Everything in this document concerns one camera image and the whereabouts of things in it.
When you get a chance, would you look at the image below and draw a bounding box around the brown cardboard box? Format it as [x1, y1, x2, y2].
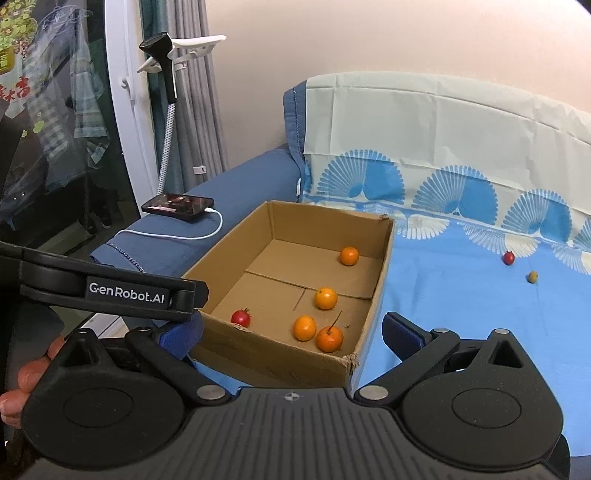
[184, 201, 396, 388]

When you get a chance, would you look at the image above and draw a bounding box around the blue sofa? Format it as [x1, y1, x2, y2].
[91, 83, 307, 277]

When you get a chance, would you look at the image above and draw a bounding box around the black smartphone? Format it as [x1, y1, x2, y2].
[141, 193, 214, 223]

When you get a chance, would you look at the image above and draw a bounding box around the white steamer hanger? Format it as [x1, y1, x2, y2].
[140, 34, 226, 65]

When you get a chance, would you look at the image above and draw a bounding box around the black garment steamer head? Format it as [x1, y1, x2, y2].
[137, 32, 177, 105]

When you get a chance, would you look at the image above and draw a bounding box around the orange kumquat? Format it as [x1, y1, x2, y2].
[291, 315, 317, 342]
[339, 247, 360, 266]
[314, 287, 339, 311]

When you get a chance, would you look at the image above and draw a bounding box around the blue white patterned cloth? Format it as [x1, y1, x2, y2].
[303, 72, 590, 457]

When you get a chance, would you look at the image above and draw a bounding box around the white charging cable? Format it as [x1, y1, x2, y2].
[110, 207, 225, 252]

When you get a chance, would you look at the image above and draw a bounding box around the orange with stem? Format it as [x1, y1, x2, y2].
[315, 315, 344, 353]

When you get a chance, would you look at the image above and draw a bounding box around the braided steamer hose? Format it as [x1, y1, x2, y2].
[156, 102, 177, 197]

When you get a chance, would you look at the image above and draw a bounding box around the person's left hand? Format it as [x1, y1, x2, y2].
[0, 336, 65, 429]

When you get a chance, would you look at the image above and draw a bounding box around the white door frame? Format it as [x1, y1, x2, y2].
[104, 0, 158, 206]

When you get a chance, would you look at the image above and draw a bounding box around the red cherry tomato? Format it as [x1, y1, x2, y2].
[502, 251, 515, 266]
[230, 308, 252, 328]

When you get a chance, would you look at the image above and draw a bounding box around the brown longan far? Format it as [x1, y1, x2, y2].
[527, 271, 539, 284]

